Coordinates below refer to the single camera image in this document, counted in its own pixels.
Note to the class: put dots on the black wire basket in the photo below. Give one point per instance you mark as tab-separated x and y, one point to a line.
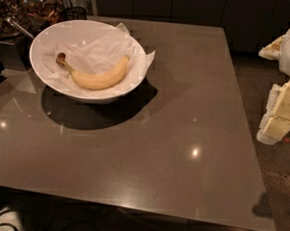
75	13

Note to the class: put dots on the white paper liner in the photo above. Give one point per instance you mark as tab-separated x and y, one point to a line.
96	51

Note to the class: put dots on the white bowl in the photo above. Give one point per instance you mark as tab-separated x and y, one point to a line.
84	95

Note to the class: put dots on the metal spoon handle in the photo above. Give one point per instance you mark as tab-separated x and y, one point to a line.
15	24

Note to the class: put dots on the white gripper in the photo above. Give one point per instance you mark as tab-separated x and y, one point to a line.
275	124

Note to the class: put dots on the glass snack container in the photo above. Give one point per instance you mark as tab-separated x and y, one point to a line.
22	11

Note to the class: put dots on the yellow banana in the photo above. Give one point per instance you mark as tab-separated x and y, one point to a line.
99	81

